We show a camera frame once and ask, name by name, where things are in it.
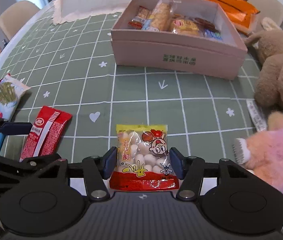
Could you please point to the brown biscuit packet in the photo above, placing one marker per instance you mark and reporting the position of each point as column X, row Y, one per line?
column 140, row 18

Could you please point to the green grid tablecloth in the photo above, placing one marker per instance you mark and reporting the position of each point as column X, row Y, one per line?
column 71, row 67

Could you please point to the beige dining chair left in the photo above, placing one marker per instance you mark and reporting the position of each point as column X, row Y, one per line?
column 16, row 16

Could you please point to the red snack packet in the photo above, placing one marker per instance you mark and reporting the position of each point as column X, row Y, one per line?
column 45, row 133

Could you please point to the blue seaweed snack bag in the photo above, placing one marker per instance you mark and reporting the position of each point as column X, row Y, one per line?
column 1, row 109

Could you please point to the pink plush toy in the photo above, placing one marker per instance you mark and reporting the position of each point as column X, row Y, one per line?
column 263, row 152

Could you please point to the brown cake clear packet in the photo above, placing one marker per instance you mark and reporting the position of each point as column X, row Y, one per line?
column 206, row 24

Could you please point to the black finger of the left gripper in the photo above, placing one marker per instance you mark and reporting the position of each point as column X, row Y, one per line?
column 16, row 128

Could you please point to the orange bag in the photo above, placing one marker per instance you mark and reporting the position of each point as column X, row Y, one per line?
column 241, row 13

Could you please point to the long bread stick packet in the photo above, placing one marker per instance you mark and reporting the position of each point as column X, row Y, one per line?
column 159, row 17

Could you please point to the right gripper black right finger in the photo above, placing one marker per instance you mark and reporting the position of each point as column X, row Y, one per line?
column 190, row 170

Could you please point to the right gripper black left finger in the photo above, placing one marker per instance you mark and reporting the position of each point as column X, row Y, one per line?
column 97, row 169

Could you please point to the round yellow pastry packet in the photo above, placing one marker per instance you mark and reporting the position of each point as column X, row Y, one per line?
column 186, row 27

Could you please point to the white ball candy bag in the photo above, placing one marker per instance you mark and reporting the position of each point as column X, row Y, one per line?
column 143, row 162

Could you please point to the brown plush bear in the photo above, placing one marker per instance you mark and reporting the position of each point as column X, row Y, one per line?
column 269, row 86

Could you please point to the pink cardboard box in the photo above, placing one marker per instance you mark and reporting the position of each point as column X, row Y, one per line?
column 187, row 53

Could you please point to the beige dining chair right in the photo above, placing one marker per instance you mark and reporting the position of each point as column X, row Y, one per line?
column 272, row 9

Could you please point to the beige dining chair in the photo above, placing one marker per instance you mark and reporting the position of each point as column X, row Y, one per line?
column 16, row 16
column 272, row 9

